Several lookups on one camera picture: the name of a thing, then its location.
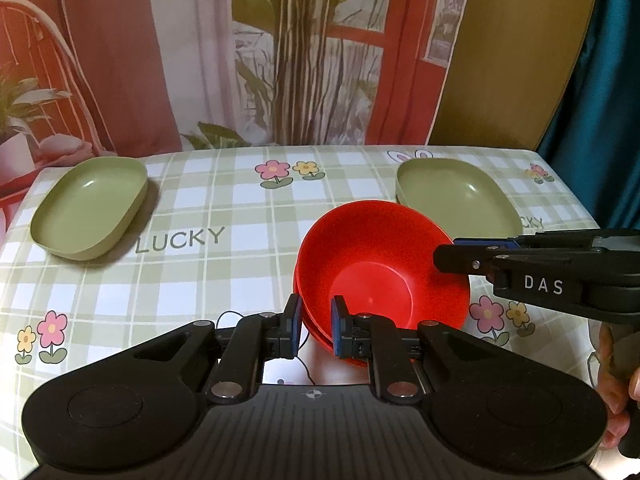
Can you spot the teal curtain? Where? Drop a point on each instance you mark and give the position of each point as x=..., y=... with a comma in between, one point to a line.
x=600, y=110

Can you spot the green oval plate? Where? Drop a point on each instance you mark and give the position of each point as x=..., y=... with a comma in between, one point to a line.
x=90, y=207
x=460, y=195

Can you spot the olive brown panel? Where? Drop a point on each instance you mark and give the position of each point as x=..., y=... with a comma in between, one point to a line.
x=515, y=60

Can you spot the printed backdrop cloth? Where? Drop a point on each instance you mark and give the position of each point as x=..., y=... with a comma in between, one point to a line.
x=200, y=60

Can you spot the person's right hand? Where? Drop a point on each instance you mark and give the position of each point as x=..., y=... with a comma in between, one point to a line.
x=602, y=360

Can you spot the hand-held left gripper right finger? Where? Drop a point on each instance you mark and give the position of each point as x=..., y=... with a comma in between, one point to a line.
x=338, y=329

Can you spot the red plastic bowl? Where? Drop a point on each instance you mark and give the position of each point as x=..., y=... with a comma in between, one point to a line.
x=380, y=240
x=311, y=324

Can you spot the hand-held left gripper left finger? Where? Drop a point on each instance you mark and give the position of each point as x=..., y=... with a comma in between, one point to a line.
x=295, y=321

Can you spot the checked floral tablecloth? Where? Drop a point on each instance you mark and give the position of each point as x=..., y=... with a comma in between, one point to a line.
x=225, y=200

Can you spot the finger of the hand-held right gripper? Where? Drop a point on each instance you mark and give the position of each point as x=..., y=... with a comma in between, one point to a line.
x=465, y=260
x=510, y=244

